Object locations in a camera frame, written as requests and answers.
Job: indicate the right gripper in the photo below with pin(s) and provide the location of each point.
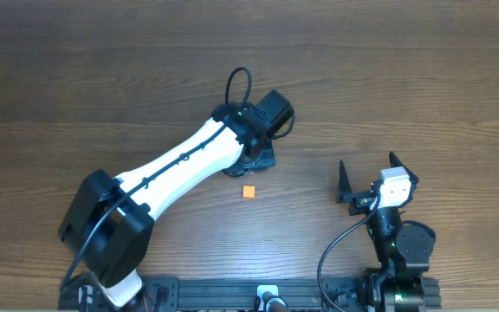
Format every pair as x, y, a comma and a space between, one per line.
362, 201

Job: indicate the orange cube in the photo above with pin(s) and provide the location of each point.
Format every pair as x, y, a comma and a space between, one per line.
248, 192

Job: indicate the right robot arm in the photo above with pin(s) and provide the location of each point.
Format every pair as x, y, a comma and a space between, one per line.
414, 245

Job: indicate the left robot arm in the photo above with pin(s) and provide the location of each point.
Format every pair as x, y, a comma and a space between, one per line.
180, 167

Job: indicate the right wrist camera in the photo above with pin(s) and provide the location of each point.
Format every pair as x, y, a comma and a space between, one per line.
394, 186

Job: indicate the mounting rail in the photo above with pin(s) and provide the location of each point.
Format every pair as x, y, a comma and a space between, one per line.
215, 294

